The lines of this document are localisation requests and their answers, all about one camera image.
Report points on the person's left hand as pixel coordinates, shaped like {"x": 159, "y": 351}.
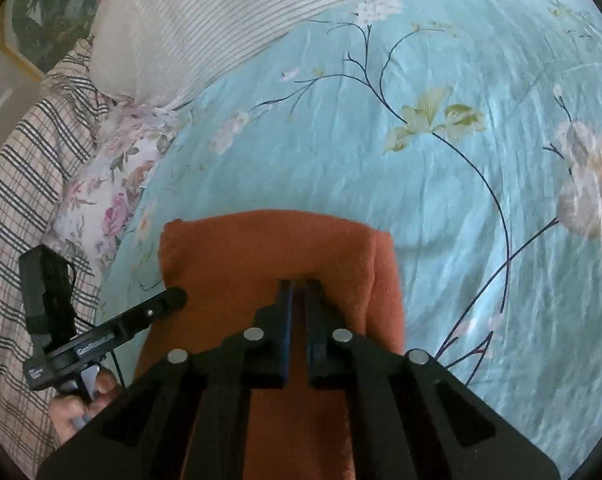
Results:
{"x": 76, "y": 415}

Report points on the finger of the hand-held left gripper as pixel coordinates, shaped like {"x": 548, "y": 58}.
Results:
{"x": 153, "y": 309}

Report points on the orange knit sweater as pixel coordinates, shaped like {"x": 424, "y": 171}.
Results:
{"x": 261, "y": 250}

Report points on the white striped pillow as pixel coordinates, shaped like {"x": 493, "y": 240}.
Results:
{"x": 206, "y": 20}

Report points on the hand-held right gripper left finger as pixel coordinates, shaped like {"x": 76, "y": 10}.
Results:
{"x": 285, "y": 332}

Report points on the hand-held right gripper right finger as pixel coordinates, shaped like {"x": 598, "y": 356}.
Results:
{"x": 315, "y": 332}

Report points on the light blue floral bedsheet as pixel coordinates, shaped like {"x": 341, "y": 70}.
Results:
{"x": 381, "y": 170}

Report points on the framed wall picture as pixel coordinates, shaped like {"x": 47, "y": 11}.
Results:
{"x": 51, "y": 10}

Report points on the pink floral pillow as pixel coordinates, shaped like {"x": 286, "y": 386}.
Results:
{"x": 116, "y": 185}

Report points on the plaid cloth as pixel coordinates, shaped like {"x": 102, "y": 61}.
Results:
{"x": 21, "y": 185}

